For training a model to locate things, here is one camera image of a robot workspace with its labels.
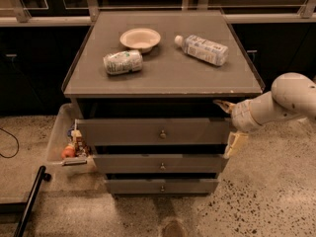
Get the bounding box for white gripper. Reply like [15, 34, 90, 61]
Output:
[213, 100, 262, 159]

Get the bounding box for grey top drawer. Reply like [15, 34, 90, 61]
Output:
[77, 118, 230, 146]

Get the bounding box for grey drawer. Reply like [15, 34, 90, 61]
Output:
[106, 179, 218, 195]
[94, 154, 227, 174]
[77, 118, 230, 146]

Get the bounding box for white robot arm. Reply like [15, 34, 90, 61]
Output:
[213, 73, 316, 159]

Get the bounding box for grey drawer cabinet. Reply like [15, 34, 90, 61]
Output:
[63, 11, 265, 182]

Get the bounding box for grey bottom drawer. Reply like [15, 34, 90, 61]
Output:
[106, 179, 218, 195]

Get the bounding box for grey middle drawer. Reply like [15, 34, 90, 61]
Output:
[94, 154, 227, 174]

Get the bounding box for white plastic bottle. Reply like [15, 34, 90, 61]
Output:
[175, 35, 229, 66]

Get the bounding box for white paper bowl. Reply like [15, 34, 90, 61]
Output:
[119, 28, 161, 53]

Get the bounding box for crushed green white can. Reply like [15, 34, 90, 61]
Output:
[103, 50, 143, 75]

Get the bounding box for small toy items in bin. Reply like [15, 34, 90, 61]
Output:
[67, 121, 90, 157]

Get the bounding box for orange toy in bin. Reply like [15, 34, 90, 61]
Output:
[61, 145, 75, 159]

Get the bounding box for clear plastic storage bin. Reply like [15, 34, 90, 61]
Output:
[46, 104, 96, 175]

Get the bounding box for black metal bar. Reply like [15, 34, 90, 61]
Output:
[14, 166, 51, 237]

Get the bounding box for black cable on floor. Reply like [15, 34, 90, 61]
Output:
[0, 127, 20, 159]

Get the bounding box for metal railing frame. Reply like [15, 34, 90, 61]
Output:
[0, 0, 316, 27]

